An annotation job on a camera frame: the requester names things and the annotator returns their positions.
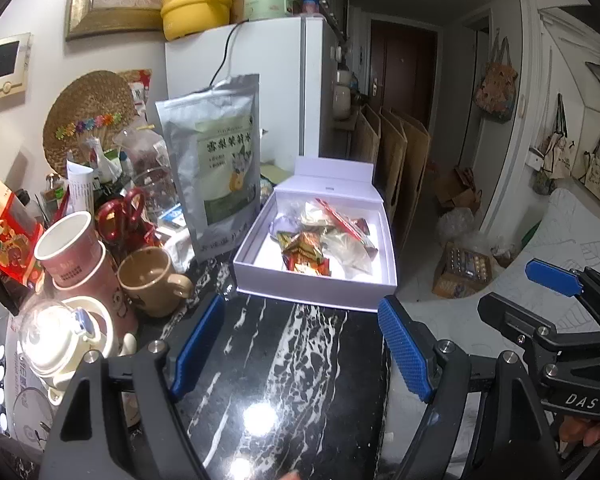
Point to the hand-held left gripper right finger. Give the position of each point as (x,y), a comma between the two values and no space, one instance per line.
(405,355)

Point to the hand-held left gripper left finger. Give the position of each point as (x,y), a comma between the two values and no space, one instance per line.
(200,345)

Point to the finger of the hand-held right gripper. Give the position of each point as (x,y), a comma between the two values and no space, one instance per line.
(510,317)
(555,277)

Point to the clear zip bag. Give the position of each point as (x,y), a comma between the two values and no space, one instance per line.
(350,255)

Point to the white gift box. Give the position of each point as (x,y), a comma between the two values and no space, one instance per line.
(305,295)

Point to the red gold candy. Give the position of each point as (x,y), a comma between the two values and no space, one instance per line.
(310,266)

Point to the person's right hand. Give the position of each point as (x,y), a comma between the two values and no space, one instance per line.
(585,432)

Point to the white leaf print bedding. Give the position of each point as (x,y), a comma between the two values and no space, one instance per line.
(570,230)

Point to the cardboard box of small items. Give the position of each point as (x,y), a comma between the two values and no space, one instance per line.
(462,270)

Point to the brown ceramic mug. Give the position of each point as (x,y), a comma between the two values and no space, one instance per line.
(150,290)

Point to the clear crumpled plastic bag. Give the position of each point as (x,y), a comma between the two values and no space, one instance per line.
(457,227)

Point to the white teapot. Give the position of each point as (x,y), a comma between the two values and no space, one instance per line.
(95,320)

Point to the cream tote bag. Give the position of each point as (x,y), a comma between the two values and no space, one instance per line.
(557,155)
(595,170)

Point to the pink paper cup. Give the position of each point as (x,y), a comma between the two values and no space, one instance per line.
(65,240)
(107,270)

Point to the brown cardboard box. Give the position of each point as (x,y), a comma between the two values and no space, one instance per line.
(460,190)

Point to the gold foil candy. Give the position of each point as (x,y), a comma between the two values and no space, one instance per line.
(297,244)

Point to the stack of flattened cardboard boxes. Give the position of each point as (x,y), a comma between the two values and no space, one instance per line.
(395,160)

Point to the brown patterned tote bag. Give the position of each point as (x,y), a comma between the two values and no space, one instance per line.
(497,90)

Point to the white paper tube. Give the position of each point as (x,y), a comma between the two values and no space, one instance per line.
(80,185)

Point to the clear bag of red snacks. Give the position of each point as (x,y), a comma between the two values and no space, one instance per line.
(142,152)

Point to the silver tea pouch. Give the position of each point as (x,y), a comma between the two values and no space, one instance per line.
(205,125)

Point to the red snack bag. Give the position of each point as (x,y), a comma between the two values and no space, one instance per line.
(5,240)

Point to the row of colourful flower clips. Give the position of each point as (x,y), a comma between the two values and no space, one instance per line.
(87,125)

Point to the dark brown door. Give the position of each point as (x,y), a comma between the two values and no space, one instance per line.
(402,70)

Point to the red printed packet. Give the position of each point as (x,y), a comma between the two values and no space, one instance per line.
(141,90)

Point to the cream rice cooker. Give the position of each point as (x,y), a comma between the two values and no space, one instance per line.
(341,97)

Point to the white fridge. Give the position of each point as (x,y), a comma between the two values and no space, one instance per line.
(280,85)

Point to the woven straw hat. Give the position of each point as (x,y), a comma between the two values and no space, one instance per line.
(90,95)

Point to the yellow pot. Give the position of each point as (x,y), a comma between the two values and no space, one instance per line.
(195,5)

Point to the white wall control panel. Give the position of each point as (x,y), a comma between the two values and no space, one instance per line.
(2,70)

